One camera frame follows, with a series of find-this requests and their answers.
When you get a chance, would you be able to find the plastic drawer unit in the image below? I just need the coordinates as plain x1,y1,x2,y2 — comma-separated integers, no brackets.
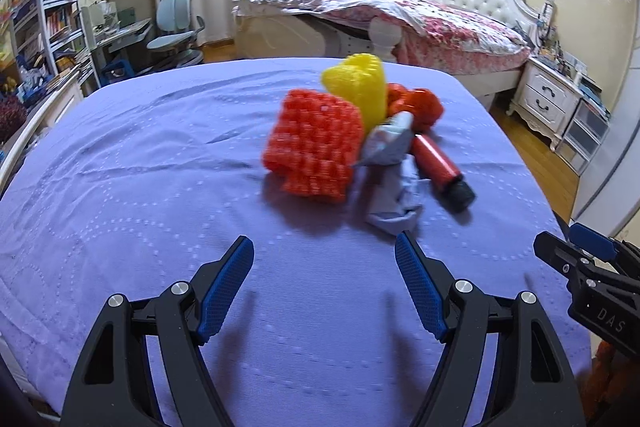
555,98,610,176

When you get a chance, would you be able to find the grey study desk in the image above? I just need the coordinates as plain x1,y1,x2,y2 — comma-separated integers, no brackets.
80,2,152,87

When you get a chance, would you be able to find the purple bed sheet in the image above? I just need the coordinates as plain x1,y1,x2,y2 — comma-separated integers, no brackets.
1,58,590,426

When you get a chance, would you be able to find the orange foam fruit net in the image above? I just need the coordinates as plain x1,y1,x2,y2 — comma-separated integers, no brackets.
262,89,364,202

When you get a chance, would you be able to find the pink floral quilt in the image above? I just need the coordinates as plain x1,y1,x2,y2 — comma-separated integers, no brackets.
234,0,530,76

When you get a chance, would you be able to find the yellow foam fruit net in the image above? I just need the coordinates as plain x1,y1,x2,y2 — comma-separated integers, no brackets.
321,53,387,133

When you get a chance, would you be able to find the white bed with headboard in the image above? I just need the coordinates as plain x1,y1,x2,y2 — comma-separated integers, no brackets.
232,0,538,106

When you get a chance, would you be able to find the red bottle black cap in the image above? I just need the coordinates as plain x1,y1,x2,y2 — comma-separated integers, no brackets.
410,134,475,213

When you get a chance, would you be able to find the blue-grey desk chair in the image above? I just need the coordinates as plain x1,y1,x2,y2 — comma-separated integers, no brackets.
146,0,206,72

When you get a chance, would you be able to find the red crumpled plastic bag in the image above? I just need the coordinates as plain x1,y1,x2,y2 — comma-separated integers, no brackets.
386,83,445,133

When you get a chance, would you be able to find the white footboard rail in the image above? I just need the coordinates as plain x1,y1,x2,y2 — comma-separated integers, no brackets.
1,67,84,194

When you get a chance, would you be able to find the white nightstand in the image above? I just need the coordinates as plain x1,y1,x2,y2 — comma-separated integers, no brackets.
506,57,582,152

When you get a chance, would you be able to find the lavender paper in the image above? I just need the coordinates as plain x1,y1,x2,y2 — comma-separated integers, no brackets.
366,154,424,236

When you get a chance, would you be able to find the white bookshelf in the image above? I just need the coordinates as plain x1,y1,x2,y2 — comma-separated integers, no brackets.
1,0,99,95

